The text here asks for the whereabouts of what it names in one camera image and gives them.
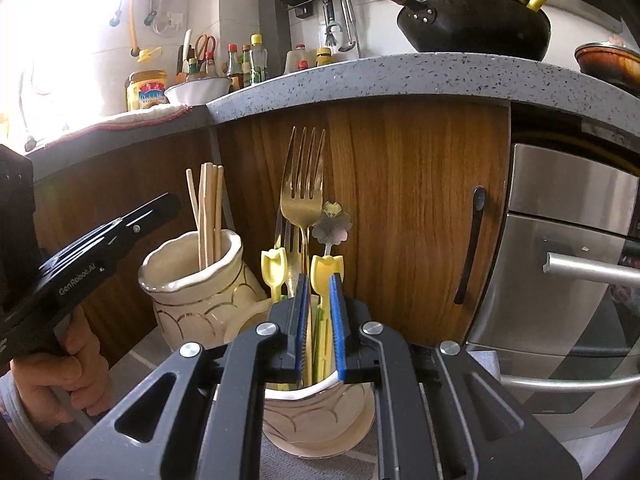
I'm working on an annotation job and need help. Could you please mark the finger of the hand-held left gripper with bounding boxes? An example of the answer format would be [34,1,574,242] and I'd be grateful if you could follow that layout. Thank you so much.
[94,192,182,257]

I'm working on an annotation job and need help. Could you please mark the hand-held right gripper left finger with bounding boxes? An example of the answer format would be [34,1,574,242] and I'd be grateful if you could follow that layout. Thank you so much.
[52,273,311,480]

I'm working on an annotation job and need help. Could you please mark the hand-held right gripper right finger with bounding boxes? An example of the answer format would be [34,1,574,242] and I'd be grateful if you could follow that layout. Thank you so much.
[327,273,583,480]

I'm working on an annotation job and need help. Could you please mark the wooden chopstick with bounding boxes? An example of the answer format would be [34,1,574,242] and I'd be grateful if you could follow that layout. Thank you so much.
[215,164,225,262]
[185,168,202,269]
[207,163,219,267]
[199,162,210,270]

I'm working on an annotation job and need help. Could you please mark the yellow tulip plastic spoon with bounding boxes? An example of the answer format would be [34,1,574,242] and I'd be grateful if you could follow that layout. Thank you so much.
[310,254,346,386]
[260,247,301,392]

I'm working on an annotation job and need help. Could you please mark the cream ceramic utensil holder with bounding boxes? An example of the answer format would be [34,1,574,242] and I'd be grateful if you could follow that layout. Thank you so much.
[259,376,376,462]
[138,228,272,354]

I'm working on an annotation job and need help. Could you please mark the silver flower shaped spoon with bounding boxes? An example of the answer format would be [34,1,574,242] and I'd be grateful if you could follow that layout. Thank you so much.
[312,201,355,262]

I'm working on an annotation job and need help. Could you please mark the person's left hand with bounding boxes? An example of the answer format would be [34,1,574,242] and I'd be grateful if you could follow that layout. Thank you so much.
[10,304,114,429]

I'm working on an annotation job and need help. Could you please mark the white cloth with red edge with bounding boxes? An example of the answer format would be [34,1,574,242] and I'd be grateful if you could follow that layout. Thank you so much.
[42,103,194,149]

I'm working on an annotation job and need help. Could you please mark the grey cloth mat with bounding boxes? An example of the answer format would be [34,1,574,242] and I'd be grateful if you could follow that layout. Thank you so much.
[120,331,502,480]

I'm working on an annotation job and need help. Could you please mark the yellow cooking oil jug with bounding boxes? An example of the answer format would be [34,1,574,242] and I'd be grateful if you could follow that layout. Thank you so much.
[125,69,169,112]

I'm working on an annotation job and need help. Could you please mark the wooden cabinet door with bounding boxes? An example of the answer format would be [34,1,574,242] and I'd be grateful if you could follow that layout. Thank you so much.
[215,100,512,361]

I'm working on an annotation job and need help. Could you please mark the white bowl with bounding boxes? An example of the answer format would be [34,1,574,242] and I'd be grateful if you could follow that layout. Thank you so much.
[163,77,234,107]

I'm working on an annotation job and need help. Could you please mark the red capped soy sauce bottle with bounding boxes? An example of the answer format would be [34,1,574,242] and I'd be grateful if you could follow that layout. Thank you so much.
[227,43,245,93]

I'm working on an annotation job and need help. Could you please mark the yellow capped green bottle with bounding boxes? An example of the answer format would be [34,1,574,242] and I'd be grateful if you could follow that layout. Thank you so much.
[248,33,269,84]

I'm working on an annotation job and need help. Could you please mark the white plastic jug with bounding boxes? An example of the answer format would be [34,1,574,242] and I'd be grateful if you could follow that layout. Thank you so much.
[284,43,310,75]

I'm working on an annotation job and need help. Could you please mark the stainless steel oven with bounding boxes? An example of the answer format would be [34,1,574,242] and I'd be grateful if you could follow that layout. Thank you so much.
[466,142,640,430]

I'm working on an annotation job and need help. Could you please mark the brown clay pot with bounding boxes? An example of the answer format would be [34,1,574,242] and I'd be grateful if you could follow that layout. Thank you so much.
[573,35,640,94]

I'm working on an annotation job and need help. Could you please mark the black cabinet door handle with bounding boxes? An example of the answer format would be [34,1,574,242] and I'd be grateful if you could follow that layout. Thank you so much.
[453,185,487,306]

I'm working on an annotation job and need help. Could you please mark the white handled knife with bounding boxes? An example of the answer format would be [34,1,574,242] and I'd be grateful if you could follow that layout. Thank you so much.
[180,28,194,77]

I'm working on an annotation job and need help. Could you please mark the red handled scissors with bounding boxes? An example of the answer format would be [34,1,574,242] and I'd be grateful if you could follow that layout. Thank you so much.
[194,33,217,64]

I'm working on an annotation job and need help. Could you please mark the yellow gas hose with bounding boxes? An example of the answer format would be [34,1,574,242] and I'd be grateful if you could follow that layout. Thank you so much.
[127,0,164,64]

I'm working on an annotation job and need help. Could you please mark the black wok with wooden handle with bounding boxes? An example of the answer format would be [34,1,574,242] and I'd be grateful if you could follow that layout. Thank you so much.
[309,0,552,62]

